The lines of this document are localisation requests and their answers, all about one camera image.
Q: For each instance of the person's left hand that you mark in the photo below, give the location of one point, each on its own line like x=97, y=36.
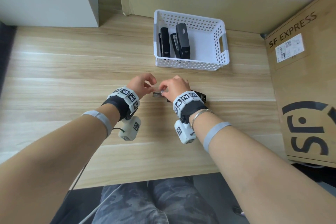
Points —
x=137, y=86

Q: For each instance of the person's right hand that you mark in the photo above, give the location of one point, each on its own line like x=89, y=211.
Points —
x=177, y=87

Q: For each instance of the person's right thumb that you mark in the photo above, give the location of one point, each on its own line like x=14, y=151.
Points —
x=163, y=92

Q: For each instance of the person's left thumb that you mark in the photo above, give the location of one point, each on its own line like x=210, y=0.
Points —
x=150, y=88

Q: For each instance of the person's right forearm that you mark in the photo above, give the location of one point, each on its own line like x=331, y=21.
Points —
x=262, y=174

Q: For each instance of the person's left forearm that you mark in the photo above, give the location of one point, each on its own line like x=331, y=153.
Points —
x=52, y=163

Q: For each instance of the white marker wrist tracker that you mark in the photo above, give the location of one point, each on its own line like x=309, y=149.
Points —
x=185, y=99
x=128, y=96

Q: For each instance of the thin black stapler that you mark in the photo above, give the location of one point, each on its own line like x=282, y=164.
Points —
x=159, y=44

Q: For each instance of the glossy black stapler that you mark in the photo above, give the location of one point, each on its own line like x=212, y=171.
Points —
x=165, y=42

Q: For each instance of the black stapler with label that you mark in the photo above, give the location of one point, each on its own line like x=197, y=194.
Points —
x=175, y=44

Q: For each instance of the large grey black stapler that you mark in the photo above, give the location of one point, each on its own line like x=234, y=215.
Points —
x=183, y=38

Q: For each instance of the white perforated plastic basket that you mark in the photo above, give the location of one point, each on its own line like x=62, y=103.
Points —
x=207, y=42

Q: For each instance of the grey camouflage trousers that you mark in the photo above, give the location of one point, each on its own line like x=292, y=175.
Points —
x=157, y=202

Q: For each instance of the white box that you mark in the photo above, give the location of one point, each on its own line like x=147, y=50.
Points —
x=44, y=8

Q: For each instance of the white shipping label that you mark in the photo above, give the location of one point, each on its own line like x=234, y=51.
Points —
x=288, y=48

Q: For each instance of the printed cardboard shipping box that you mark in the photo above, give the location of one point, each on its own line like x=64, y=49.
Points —
x=304, y=87

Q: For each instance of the white wrist camera block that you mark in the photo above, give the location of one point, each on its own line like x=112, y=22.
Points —
x=130, y=128
x=183, y=132

